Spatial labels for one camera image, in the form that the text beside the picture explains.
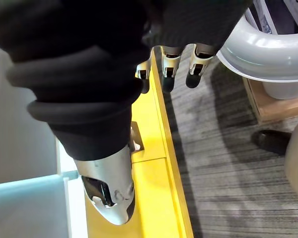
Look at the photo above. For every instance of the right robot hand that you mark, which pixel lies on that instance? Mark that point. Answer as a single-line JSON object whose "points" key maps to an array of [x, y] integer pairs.
{"points": [[84, 74]]}

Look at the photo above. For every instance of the translucent white plastic panel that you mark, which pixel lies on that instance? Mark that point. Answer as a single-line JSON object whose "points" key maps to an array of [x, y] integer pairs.
{"points": [[27, 208]]}

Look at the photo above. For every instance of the white plastic bucket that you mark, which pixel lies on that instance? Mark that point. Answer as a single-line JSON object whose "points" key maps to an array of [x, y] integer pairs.
{"points": [[270, 59]]}

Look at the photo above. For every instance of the cardboard box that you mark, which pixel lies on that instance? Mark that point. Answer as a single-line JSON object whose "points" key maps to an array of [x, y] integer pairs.
{"points": [[273, 109]]}

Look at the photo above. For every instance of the robot dark foot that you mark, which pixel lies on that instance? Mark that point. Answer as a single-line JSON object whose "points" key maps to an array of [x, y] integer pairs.
{"points": [[272, 141]]}

